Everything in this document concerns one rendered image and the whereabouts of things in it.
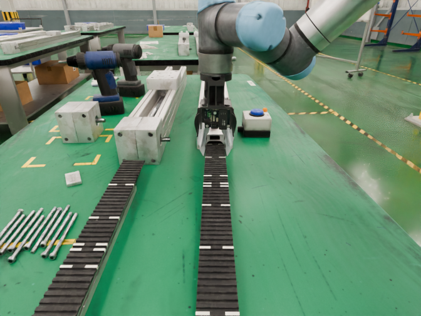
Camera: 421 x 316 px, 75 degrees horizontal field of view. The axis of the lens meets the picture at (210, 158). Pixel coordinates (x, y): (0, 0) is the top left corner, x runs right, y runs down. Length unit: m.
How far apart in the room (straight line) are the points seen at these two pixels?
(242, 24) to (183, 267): 0.40
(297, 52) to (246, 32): 0.14
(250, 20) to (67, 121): 0.58
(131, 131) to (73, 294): 0.39
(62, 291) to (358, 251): 0.43
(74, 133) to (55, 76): 3.62
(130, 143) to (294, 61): 0.41
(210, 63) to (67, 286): 0.46
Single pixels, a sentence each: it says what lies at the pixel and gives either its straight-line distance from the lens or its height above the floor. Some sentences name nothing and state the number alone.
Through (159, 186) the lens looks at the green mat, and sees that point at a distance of 0.62.
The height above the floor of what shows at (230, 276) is 0.81.
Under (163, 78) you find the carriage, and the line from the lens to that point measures 1.05.
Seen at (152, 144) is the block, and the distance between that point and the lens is 0.68.
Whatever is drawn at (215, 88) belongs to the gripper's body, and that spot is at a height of 0.97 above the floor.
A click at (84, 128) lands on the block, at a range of 0.87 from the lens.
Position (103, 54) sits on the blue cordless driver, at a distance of 1.06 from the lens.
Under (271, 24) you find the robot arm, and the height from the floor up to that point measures 1.10.
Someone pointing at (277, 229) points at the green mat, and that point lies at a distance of 0.52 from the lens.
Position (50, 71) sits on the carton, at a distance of 4.49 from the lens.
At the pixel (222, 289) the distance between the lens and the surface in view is 0.38.
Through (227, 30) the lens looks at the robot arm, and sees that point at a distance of 0.54.
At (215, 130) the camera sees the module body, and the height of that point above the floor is 0.82.
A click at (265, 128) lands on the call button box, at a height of 0.81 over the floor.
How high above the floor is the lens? 1.12
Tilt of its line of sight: 28 degrees down
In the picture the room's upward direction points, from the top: straight up
